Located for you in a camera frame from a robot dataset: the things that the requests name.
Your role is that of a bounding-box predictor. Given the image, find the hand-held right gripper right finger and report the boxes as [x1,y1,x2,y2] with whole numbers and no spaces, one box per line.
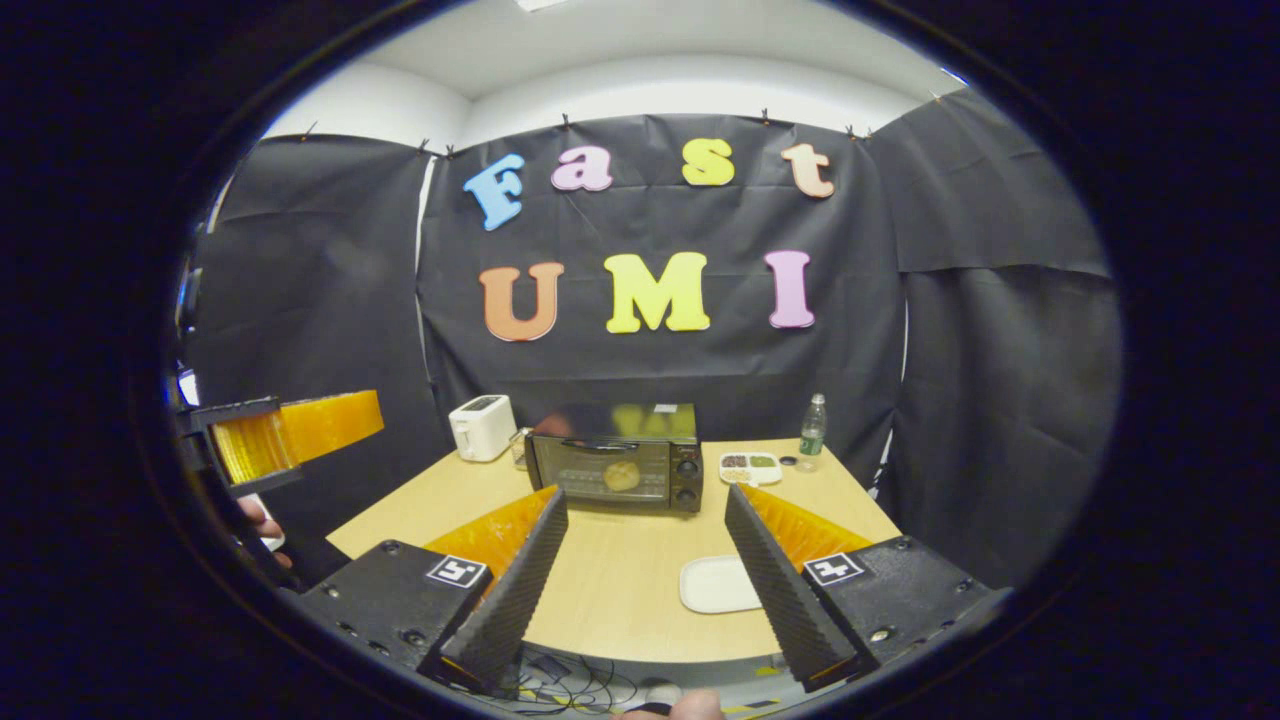
[725,484,1011,693]

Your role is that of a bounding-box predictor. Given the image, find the white toaster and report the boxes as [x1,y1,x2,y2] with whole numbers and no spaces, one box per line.
[448,395,518,463]

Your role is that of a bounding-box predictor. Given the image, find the white divided snack dish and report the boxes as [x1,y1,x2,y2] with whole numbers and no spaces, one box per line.
[718,452,784,489]

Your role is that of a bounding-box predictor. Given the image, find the black electric oven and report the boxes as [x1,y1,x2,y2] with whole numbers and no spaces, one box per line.
[525,403,705,516]

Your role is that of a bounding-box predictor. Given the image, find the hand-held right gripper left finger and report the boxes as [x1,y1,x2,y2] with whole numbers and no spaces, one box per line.
[295,487,569,701]

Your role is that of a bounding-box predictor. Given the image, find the black backdrop cloth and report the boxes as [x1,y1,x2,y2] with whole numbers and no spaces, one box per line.
[175,88,1126,591]

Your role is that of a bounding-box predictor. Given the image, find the white square plate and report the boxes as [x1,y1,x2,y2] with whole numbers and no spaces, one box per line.
[679,555,767,615]

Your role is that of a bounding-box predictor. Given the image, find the clear plastic water bottle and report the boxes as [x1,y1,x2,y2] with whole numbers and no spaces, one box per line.
[797,393,829,474]

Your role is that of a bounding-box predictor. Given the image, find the tangle of cables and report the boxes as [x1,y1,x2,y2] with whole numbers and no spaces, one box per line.
[515,648,647,714]

